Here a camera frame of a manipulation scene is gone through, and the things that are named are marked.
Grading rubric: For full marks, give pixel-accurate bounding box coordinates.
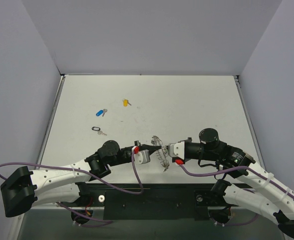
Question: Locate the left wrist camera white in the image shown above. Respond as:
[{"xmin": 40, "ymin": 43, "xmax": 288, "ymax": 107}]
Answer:
[{"xmin": 132, "ymin": 146, "xmax": 151, "ymax": 165}]

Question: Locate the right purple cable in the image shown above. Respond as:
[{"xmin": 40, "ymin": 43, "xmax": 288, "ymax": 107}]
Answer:
[{"xmin": 176, "ymin": 162, "xmax": 294, "ymax": 227}]

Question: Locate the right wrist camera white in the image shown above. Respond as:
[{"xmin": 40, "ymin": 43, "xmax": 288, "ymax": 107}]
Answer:
[{"xmin": 167, "ymin": 141, "xmax": 185, "ymax": 165}]

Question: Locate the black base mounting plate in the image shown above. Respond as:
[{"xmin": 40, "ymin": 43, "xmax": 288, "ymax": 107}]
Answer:
[{"xmin": 71, "ymin": 183, "xmax": 240, "ymax": 222}]

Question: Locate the yellow tag key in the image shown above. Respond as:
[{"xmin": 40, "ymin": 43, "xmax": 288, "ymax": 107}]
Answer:
[{"xmin": 123, "ymin": 99, "xmax": 131, "ymax": 107}]

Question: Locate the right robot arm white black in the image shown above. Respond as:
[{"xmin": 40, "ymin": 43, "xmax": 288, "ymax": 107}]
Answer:
[{"xmin": 173, "ymin": 128, "xmax": 294, "ymax": 239}]

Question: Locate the blue tag key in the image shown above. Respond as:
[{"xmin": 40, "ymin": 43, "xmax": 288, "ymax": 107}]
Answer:
[{"xmin": 96, "ymin": 109, "xmax": 108, "ymax": 117}]

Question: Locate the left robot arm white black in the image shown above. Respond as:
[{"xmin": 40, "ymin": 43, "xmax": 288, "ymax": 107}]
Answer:
[{"xmin": 0, "ymin": 140, "xmax": 161, "ymax": 218}]

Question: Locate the metal disc with keyrings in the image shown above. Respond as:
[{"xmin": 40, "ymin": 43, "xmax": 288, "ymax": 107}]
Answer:
[{"xmin": 151, "ymin": 135, "xmax": 170, "ymax": 169}]

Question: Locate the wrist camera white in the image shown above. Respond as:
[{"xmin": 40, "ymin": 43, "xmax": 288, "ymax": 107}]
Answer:
[
  {"xmin": 132, "ymin": 146, "xmax": 151, "ymax": 165},
  {"xmin": 167, "ymin": 141, "xmax": 185, "ymax": 165}
]

